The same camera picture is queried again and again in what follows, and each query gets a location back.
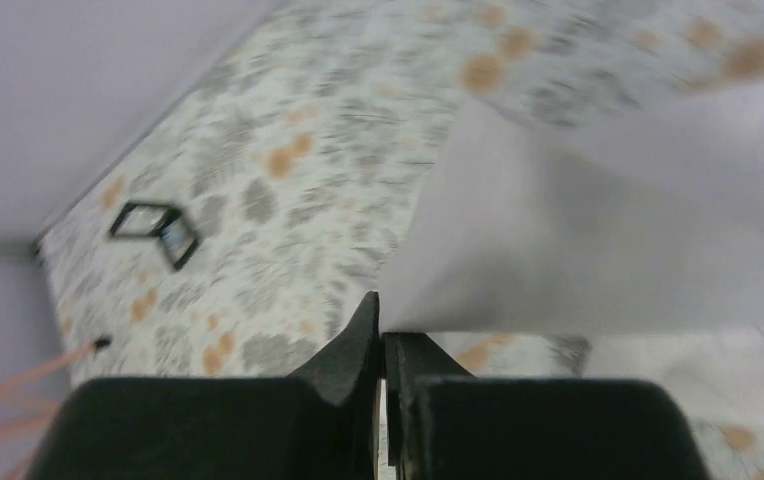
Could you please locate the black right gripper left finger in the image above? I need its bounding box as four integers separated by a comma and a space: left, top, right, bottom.
27, 292, 381, 479

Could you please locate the pink music stand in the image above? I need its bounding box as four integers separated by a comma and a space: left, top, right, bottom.
0, 335, 114, 445

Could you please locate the black brooch box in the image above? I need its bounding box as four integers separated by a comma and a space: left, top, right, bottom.
108, 201, 203, 271

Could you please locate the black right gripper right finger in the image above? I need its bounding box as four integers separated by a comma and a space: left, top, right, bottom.
383, 334, 710, 479

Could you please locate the white shirt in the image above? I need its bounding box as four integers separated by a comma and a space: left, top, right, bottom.
378, 81, 764, 335

